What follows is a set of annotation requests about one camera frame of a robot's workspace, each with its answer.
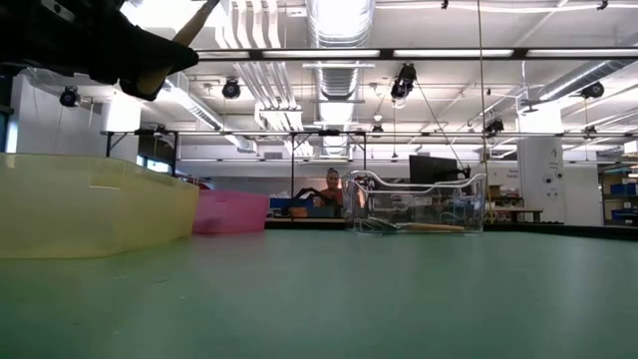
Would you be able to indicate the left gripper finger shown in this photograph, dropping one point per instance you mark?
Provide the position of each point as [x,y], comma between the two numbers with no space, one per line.
[159,52]
[130,90]

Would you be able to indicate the yellow plastic bin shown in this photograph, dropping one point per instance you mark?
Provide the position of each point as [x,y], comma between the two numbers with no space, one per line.
[90,209]

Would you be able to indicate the pink plastic bin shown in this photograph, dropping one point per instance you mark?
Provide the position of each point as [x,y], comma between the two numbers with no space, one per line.
[231,212]

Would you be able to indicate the black ceiling spotlight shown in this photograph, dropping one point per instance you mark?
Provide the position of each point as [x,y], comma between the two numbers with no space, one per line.
[403,84]
[69,97]
[493,126]
[592,90]
[230,89]

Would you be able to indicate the blue storage bin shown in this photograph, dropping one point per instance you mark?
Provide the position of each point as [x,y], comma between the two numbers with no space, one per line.
[289,203]

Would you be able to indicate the person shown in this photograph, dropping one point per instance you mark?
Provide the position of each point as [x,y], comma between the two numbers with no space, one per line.
[331,192]

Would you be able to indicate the clear plastic bin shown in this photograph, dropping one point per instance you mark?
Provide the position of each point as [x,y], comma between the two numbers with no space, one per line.
[414,204]

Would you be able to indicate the black monitor on stand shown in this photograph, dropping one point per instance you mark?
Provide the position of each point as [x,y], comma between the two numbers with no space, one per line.
[432,169]

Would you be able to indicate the green table mat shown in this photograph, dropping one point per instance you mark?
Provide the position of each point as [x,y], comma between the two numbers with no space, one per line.
[349,299]

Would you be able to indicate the wooden bench table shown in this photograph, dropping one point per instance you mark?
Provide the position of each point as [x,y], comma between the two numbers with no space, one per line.
[516,213]

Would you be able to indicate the white pillar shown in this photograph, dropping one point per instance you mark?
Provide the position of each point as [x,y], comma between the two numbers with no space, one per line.
[541,174]

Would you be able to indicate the shelf with blue bins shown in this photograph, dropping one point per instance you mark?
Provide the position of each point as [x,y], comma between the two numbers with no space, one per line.
[620,197]

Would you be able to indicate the black background rig frame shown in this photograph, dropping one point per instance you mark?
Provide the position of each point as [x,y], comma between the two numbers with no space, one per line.
[299,133]

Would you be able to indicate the silver ventilation duct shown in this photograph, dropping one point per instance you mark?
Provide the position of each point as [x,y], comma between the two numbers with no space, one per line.
[339,60]

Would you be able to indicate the black overhead frame bar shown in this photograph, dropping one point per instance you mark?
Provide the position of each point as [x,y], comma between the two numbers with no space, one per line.
[399,53]

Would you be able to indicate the slanted silver duct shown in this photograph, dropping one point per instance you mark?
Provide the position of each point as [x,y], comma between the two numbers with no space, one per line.
[578,79]

